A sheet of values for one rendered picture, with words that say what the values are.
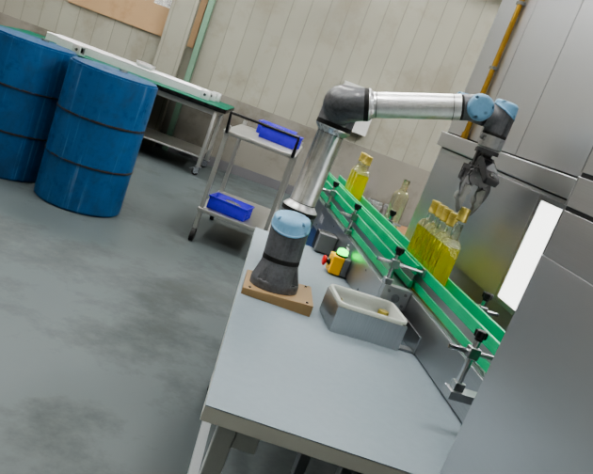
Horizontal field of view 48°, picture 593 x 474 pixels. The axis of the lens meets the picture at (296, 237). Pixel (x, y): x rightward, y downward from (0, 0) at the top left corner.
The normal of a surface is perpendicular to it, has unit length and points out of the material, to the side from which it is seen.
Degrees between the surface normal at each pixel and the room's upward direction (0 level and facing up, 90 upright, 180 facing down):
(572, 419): 90
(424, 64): 90
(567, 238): 90
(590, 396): 90
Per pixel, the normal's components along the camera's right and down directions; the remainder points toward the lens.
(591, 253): -0.93, -0.30
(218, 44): 0.00, 0.23
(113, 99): 0.33, 0.33
